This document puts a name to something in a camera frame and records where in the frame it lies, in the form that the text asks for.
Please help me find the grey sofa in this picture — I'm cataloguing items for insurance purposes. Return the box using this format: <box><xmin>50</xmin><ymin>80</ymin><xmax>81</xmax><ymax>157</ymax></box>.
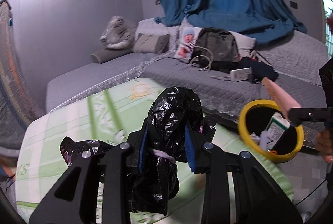
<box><xmin>45</xmin><ymin>17</ymin><xmax>330</xmax><ymax>126</ymax></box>

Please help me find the plush tiger in plastic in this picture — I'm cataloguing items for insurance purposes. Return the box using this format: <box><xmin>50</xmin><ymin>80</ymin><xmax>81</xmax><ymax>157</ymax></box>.
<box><xmin>100</xmin><ymin>16</ymin><xmax>137</xmax><ymax>50</ymax></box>

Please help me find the dark grey backpack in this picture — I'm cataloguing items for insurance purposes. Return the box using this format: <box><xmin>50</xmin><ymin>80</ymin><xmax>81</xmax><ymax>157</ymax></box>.
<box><xmin>191</xmin><ymin>27</ymin><xmax>239</xmax><ymax>72</ymax></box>

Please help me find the striped grey hanging sheet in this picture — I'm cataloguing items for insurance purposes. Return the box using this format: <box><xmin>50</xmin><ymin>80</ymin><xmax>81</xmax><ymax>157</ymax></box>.
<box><xmin>0</xmin><ymin>0</ymin><xmax>45</xmax><ymax>133</ymax></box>

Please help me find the baby picture package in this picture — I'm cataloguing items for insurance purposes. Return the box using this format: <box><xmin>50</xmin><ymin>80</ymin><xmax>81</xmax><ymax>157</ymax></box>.
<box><xmin>174</xmin><ymin>27</ymin><xmax>202</xmax><ymax>63</ymax></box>

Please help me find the dark clothes pile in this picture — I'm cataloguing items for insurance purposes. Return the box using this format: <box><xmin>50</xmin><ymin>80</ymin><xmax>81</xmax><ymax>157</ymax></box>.
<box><xmin>239</xmin><ymin>51</ymin><xmax>279</xmax><ymax>82</ymax></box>

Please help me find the green white tissue pack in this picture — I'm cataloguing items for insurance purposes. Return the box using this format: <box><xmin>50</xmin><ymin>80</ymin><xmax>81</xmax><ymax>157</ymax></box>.
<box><xmin>266</xmin><ymin>112</ymin><xmax>291</xmax><ymax>151</ymax></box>

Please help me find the grey square cushion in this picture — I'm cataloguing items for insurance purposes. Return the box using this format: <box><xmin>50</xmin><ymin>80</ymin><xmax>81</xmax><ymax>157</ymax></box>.
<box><xmin>132</xmin><ymin>34</ymin><xmax>170</xmax><ymax>54</ymax></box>

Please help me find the white power strip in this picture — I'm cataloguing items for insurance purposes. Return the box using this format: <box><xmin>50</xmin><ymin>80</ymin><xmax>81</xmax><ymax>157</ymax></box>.
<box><xmin>230</xmin><ymin>67</ymin><xmax>252</xmax><ymax>82</ymax></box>

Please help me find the person's right hand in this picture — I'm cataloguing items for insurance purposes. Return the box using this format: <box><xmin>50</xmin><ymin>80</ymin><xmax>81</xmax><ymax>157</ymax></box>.
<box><xmin>315</xmin><ymin>128</ymin><xmax>333</xmax><ymax>164</ymax></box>

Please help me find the stained glass window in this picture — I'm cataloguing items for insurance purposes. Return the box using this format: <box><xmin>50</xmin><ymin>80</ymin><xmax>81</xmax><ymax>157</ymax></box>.
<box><xmin>323</xmin><ymin>0</ymin><xmax>333</xmax><ymax>58</ymax></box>

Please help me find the pink tube with blue cap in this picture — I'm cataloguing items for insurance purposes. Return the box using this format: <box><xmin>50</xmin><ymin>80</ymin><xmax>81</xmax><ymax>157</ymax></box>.
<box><xmin>261</xmin><ymin>77</ymin><xmax>301</xmax><ymax>122</ymax></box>

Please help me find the grey bolster pillow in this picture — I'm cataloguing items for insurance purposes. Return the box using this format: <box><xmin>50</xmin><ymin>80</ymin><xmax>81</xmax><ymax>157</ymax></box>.
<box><xmin>91</xmin><ymin>48</ymin><xmax>132</xmax><ymax>64</ymax></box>

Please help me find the white patterned pillow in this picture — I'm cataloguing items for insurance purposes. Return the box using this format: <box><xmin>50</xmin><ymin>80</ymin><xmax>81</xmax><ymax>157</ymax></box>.
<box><xmin>134</xmin><ymin>18</ymin><xmax>180</xmax><ymax>50</ymax></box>

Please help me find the white foam fruit net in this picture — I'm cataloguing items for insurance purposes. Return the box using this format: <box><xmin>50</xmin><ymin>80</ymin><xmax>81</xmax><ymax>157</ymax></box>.
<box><xmin>250</xmin><ymin>130</ymin><xmax>271</xmax><ymax>151</ymax></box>

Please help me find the yellow trash bin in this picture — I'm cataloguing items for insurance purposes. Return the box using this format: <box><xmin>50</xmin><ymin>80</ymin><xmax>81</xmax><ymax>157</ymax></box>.
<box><xmin>238</xmin><ymin>99</ymin><xmax>304</xmax><ymax>163</ymax></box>

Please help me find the black plastic bag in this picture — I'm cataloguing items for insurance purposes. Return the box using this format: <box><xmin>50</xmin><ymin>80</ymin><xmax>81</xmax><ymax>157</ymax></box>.
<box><xmin>60</xmin><ymin>87</ymin><xmax>216</xmax><ymax>214</ymax></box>

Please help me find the white cable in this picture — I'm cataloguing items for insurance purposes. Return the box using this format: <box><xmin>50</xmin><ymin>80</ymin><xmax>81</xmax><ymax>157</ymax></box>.
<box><xmin>188</xmin><ymin>45</ymin><xmax>215</xmax><ymax>72</ymax></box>

